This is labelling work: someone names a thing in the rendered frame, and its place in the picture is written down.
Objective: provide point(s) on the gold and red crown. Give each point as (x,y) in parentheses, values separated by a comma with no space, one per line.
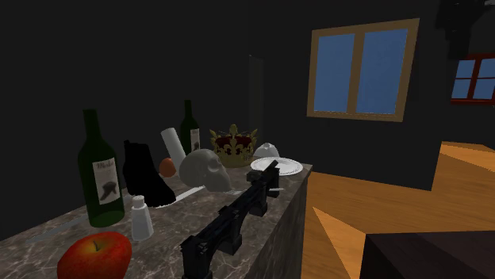
(234,150)

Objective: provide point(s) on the white dome-shaped object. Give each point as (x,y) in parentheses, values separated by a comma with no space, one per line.
(267,150)

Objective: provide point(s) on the white plate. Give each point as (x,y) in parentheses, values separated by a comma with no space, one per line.
(290,167)

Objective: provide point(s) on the grey skull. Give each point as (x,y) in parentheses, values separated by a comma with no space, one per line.
(203,170)

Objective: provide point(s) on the silver fork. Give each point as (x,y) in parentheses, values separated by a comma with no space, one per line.
(277,189)

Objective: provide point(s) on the small green wine bottle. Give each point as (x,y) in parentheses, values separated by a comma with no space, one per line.
(188,127)

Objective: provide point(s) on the white cylinder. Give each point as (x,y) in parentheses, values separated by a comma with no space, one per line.
(173,145)

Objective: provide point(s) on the silver knife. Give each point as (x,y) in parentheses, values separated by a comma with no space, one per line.
(189,192)

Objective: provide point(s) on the orange fruit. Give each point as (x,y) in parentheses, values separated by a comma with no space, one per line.
(167,168)

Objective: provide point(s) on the black boot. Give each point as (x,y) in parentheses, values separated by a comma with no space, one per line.
(143,174)

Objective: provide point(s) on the wooden framed window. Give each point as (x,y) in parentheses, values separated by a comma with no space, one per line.
(356,69)

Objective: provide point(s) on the white salt shaker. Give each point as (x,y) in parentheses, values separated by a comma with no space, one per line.
(141,222)

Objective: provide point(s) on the large green wine bottle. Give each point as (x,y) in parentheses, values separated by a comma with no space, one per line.
(96,154)

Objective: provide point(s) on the red apple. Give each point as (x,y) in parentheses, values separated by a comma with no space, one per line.
(96,259)

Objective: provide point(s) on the red framed window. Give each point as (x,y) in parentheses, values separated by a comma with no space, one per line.
(472,77)

